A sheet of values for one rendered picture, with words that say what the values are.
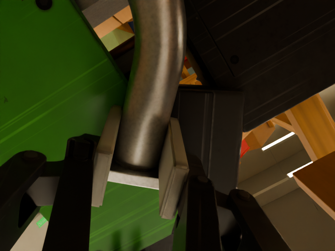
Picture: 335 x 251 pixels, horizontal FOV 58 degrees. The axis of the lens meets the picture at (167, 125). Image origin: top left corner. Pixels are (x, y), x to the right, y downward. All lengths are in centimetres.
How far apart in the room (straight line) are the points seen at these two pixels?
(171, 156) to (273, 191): 766
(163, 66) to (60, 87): 8
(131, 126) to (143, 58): 4
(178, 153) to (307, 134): 92
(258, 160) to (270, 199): 213
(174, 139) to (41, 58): 10
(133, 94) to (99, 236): 14
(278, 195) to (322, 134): 683
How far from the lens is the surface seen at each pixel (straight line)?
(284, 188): 784
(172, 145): 16
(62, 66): 21
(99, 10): 83
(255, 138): 419
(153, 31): 17
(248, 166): 968
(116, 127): 16
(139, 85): 17
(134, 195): 24
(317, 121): 106
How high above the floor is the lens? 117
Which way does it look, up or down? 5 degrees up
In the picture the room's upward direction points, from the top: 149 degrees clockwise
